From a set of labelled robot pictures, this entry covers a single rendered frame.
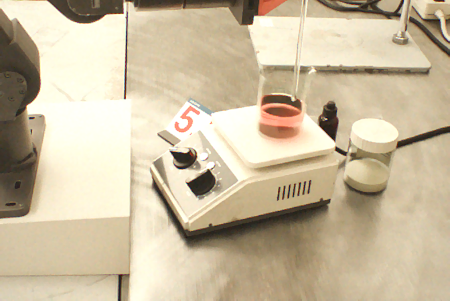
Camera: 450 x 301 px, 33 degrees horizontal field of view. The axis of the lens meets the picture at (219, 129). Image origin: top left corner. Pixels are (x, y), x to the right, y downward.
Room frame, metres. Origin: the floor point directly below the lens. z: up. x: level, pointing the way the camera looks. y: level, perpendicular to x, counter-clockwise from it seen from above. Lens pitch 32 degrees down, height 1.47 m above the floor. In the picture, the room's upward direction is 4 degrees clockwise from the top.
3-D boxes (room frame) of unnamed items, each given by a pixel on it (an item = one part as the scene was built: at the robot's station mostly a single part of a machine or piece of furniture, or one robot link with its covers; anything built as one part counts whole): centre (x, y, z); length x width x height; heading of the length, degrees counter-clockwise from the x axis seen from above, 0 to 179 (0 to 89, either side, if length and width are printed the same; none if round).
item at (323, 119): (0.91, -0.15, 0.94); 0.03 x 0.03 x 0.07
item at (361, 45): (1.24, -0.19, 0.91); 0.30 x 0.20 x 0.01; 98
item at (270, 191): (0.78, -0.04, 0.94); 0.22 x 0.13 x 0.08; 116
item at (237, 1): (0.77, 0.02, 1.18); 0.10 x 0.07 x 0.07; 17
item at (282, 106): (0.79, -0.08, 1.03); 0.07 x 0.06 x 0.08; 105
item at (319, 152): (0.79, -0.07, 0.98); 0.12 x 0.12 x 0.01; 26
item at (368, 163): (0.82, -0.20, 0.94); 0.06 x 0.06 x 0.08
